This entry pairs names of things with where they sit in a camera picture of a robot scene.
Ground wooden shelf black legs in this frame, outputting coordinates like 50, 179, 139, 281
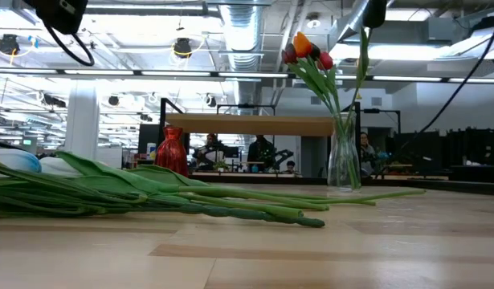
158, 97, 362, 189

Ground red glass vase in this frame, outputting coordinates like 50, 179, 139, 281
154, 125, 190, 177

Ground white blue tulip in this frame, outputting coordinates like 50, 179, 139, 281
40, 156, 331, 213

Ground ceiling light strip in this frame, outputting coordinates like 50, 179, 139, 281
0, 67, 494, 83

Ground clear glass vase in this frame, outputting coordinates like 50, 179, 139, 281
326, 112, 362, 192

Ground silver ventilation duct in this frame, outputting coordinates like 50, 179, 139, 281
220, 0, 267, 106
329, 0, 392, 45

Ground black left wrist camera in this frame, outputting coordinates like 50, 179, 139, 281
35, 0, 90, 36

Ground black monitor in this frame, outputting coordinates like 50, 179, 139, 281
137, 123, 161, 156

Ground black ceiling device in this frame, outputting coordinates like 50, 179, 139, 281
0, 34, 22, 56
173, 37, 194, 60

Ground bouquet of tulips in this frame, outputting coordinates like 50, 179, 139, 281
281, 43, 358, 189

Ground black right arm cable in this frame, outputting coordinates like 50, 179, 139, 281
385, 11, 494, 165

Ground pile of artificial tulips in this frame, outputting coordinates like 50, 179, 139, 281
0, 148, 304, 220

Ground white building column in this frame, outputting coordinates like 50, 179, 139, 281
64, 79, 101, 160

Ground black partition screen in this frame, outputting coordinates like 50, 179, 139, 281
393, 128, 494, 184

